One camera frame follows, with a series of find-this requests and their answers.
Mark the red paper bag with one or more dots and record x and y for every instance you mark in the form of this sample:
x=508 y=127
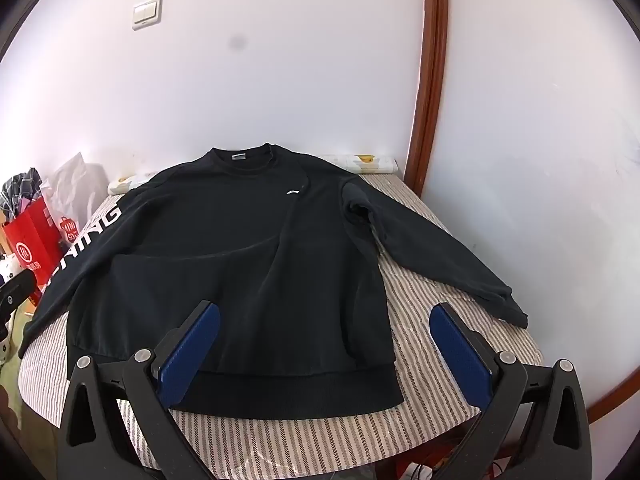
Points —
x=32 y=245

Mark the white wall switch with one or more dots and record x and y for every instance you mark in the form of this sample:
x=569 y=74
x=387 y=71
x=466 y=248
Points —
x=147 y=13

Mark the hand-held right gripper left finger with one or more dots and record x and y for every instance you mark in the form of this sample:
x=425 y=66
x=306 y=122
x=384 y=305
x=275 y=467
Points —
x=192 y=350

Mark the white plastic bag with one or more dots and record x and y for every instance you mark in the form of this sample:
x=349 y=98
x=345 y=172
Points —
x=75 y=180

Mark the white printed quilt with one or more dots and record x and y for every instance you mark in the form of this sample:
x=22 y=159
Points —
x=372 y=162

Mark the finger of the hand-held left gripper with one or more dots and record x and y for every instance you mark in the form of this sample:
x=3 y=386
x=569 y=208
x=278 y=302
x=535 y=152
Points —
x=15 y=295

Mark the dark plaid cloth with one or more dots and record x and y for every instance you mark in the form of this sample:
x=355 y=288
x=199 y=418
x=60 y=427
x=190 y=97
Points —
x=22 y=190

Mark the brown wooden door frame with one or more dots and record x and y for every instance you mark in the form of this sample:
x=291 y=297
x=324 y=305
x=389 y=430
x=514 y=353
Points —
x=430 y=70

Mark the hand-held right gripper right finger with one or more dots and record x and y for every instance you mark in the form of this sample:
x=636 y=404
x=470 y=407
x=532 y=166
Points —
x=462 y=355

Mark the brown wooden trim strip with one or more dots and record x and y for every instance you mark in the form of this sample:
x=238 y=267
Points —
x=615 y=385

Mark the striped bed sheet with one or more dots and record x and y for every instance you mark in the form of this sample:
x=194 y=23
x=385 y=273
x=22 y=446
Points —
x=420 y=285

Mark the black sweatshirt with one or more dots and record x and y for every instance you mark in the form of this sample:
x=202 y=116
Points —
x=250 y=240

